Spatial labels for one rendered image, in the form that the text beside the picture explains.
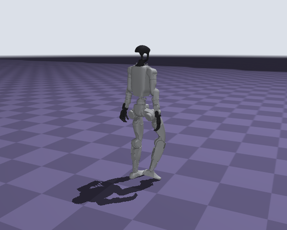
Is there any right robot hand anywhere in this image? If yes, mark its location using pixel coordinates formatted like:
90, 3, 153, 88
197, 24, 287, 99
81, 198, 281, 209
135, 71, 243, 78
154, 111, 161, 131

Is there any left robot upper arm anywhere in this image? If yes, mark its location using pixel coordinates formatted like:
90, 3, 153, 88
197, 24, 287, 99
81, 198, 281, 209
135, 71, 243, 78
127, 66, 132, 92

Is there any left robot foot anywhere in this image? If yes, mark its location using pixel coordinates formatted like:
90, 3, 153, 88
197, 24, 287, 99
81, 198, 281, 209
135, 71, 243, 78
129, 170, 144, 179

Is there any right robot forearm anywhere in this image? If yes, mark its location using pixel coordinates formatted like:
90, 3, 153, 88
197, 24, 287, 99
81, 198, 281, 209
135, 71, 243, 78
152, 89, 161, 115

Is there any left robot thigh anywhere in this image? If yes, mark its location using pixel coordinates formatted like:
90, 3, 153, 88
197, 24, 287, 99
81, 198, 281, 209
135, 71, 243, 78
128, 109, 144, 148

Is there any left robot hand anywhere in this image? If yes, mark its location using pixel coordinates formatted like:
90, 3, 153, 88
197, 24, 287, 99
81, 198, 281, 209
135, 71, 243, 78
119, 103, 129, 122

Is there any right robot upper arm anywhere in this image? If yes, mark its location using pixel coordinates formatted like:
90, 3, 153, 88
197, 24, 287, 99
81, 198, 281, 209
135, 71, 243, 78
147, 68, 157, 96

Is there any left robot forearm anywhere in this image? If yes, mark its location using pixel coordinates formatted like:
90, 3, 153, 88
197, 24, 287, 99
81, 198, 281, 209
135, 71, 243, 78
124, 89, 132, 108

